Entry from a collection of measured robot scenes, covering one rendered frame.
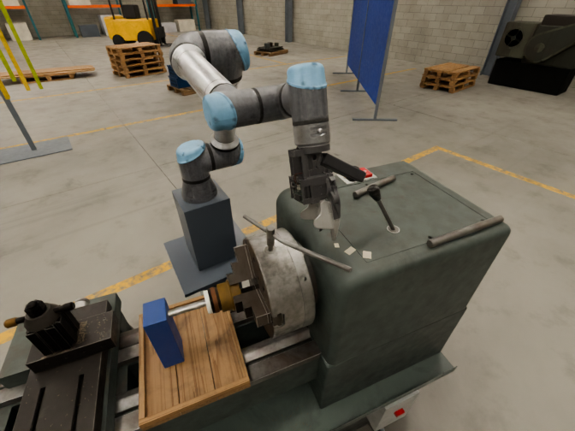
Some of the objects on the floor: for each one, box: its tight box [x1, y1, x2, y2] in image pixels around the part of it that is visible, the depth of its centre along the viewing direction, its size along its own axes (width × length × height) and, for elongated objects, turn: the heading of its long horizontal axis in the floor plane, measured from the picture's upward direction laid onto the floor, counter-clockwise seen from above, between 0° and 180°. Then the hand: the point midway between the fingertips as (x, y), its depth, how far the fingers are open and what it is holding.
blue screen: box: [333, 0, 398, 121], centre depth 622 cm, size 412×80×235 cm, turn 178°
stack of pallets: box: [105, 42, 167, 79], centre depth 835 cm, size 126×86×73 cm
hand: (328, 229), depth 69 cm, fingers open, 6 cm apart
